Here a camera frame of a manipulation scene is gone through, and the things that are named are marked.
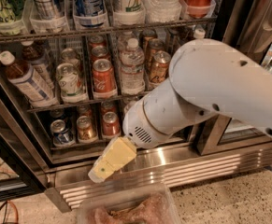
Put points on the gold can middle front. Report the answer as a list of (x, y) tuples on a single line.
[(159, 67)]

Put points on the water bottle middle front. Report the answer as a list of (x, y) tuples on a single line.
[(132, 68)]

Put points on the red cola can middle back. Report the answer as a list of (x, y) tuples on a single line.
[(96, 40)]

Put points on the clear water bottle top shelf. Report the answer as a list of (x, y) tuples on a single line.
[(162, 10)]

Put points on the brown tea bottle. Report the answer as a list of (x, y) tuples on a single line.
[(37, 57), (27, 80), (198, 33)]

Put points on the left fridge glass door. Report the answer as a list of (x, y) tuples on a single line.
[(20, 174)]

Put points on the blue white can top shelf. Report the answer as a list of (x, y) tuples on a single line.
[(90, 12)]

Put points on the gold can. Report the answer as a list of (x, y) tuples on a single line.
[(86, 131), (153, 46), (159, 67), (145, 36)]

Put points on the brown tea bottle right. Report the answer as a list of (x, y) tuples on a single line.
[(198, 33)]

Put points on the water bottle middle back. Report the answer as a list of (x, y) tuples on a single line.
[(123, 40)]

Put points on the red can bottom front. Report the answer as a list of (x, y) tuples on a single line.
[(111, 125)]

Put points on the brown tea bottle back left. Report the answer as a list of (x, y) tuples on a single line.
[(37, 57)]

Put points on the water bottle bottom shelf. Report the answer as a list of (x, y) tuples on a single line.
[(128, 106)]

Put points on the silver plaid can top shelf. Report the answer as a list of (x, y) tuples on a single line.
[(50, 10)]

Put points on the green white can middle back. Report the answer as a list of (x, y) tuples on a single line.
[(69, 55)]

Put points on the blue can bottom front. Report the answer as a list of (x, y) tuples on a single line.
[(62, 135)]

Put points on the steel fridge vent grille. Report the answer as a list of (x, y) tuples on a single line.
[(174, 165)]

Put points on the brown tea bottle front left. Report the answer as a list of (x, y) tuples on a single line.
[(27, 80)]

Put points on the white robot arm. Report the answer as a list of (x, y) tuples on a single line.
[(206, 78)]

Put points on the gold can bottom left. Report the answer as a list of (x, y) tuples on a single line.
[(86, 131)]

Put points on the clear plastic food container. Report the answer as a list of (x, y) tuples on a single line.
[(152, 204)]

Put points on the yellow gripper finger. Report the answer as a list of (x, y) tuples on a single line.
[(119, 152)]

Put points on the gold can middle back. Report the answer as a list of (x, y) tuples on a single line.
[(145, 36)]

